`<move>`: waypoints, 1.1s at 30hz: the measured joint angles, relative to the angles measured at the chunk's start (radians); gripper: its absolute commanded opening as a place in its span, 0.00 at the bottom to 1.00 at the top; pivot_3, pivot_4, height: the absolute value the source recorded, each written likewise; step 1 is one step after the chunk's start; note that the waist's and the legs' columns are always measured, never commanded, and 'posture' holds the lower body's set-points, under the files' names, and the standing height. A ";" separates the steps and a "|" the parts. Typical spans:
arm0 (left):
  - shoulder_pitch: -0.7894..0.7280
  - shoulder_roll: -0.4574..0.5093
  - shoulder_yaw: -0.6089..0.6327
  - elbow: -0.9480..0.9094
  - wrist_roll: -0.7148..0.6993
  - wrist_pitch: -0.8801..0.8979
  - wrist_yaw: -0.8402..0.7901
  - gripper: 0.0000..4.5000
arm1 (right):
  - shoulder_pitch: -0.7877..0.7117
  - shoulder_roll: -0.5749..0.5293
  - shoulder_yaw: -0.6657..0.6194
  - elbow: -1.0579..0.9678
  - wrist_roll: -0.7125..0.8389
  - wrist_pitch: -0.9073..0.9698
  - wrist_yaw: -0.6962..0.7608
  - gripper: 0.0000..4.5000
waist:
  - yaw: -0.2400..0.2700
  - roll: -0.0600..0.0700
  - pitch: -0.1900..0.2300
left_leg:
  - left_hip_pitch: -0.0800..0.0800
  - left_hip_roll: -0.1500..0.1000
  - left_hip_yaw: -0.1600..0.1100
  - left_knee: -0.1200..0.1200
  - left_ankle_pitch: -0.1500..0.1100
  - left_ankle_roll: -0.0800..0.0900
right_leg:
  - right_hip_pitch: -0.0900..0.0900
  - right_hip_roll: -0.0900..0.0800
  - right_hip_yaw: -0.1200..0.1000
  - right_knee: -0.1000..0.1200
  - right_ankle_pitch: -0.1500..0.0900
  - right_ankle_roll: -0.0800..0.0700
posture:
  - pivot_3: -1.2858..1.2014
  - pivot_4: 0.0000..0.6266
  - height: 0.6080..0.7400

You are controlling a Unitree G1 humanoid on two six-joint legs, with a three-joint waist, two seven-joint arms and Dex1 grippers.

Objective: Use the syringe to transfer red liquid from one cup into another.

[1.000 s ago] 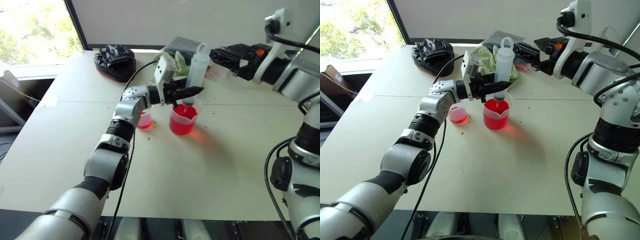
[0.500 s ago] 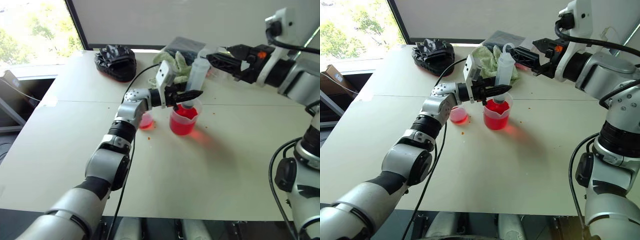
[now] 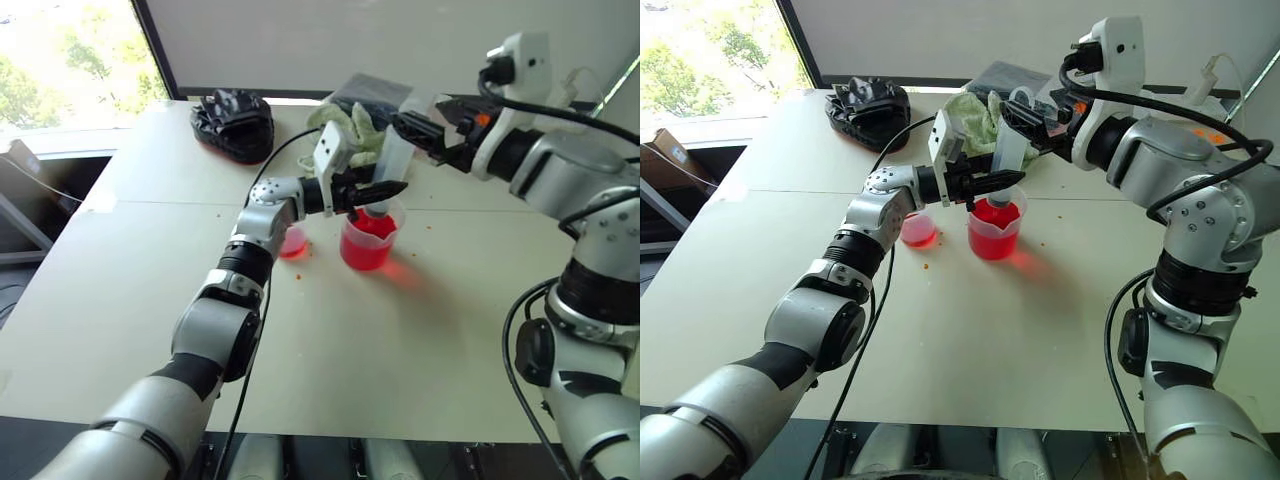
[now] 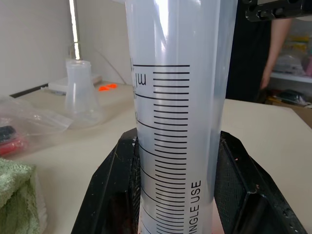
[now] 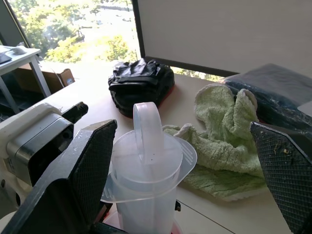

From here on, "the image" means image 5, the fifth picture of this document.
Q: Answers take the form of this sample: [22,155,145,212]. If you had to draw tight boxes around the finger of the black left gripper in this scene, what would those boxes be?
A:
[61,101,89,124]

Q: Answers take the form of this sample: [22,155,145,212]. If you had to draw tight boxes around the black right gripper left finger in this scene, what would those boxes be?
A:
[0,119,118,234]

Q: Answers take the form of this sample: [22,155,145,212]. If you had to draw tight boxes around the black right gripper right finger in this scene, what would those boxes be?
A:
[250,121,312,234]

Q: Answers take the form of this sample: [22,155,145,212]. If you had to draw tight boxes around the clear plastic pitcher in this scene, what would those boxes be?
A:
[100,101,197,234]

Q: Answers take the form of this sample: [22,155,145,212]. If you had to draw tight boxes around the brown cardboard box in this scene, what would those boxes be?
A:
[14,65,76,95]

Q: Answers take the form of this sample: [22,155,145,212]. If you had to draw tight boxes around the grey flat object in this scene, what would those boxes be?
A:
[296,100,312,114]

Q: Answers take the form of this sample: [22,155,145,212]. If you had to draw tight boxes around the black bag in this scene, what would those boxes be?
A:
[108,58,176,119]

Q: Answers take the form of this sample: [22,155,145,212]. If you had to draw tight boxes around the dark blue plastic-wrapped package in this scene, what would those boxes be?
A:
[220,63,312,137]

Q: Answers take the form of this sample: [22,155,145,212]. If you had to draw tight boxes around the light green towel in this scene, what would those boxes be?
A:
[162,83,269,202]

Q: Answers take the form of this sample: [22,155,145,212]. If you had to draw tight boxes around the white side table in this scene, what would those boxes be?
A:
[0,45,52,114]

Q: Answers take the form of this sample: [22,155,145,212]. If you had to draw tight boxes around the dark flat pad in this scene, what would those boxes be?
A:
[0,52,13,65]

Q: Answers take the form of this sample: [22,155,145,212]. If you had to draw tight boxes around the white board with black frame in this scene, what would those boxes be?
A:
[131,0,312,78]

